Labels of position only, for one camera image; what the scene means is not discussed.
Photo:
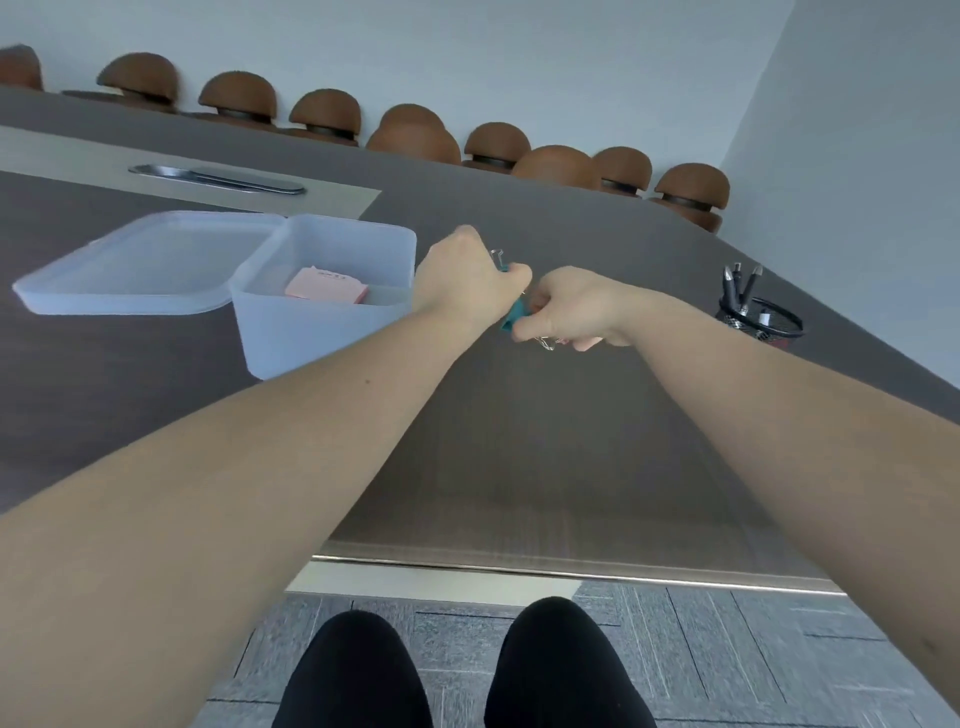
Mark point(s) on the person's right hand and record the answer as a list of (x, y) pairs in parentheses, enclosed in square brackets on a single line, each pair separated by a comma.
[(581, 304)]

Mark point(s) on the person's left hand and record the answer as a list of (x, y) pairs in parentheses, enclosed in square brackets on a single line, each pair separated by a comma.
[(457, 274)]

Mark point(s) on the person's right fingers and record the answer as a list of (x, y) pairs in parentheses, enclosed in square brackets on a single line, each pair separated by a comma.
[(547, 315)]

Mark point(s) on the person's left fingers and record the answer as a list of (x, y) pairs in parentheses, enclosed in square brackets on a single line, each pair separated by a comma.
[(516, 281)]

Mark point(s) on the teal binder clip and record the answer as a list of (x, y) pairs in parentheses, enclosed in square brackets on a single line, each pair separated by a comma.
[(513, 319)]

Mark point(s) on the person's left forearm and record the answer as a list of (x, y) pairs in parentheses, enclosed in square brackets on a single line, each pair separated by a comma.
[(225, 480)]

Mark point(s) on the person's right forearm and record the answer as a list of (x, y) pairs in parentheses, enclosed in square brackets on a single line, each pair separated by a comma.
[(795, 450)]

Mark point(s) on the row of brown chairs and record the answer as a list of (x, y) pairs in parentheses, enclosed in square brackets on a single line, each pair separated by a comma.
[(420, 135)]

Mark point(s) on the black pen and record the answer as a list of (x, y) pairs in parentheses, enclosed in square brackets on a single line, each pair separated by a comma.
[(727, 283), (739, 279), (751, 283)]

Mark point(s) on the pink sticky note pad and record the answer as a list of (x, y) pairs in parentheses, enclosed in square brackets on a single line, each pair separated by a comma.
[(326, 286)]

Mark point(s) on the translucent plastic storage box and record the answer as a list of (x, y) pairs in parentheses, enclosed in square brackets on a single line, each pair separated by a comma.
[(322, 330)]

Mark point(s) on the black mesh pen holder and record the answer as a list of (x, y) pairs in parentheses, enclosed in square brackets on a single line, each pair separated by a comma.
[(761, 324)]

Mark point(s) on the person's right leg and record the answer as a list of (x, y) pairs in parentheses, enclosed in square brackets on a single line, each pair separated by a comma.
[(562, 667)]

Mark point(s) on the person's leg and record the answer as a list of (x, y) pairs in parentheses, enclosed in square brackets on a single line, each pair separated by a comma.
[(562, 667), (352, 675)]

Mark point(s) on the translucent plastic box lid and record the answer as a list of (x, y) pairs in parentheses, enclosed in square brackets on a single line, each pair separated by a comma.
[(142, 266)]

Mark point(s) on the person's left leg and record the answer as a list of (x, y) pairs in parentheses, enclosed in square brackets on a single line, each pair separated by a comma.
[(352, 675)]

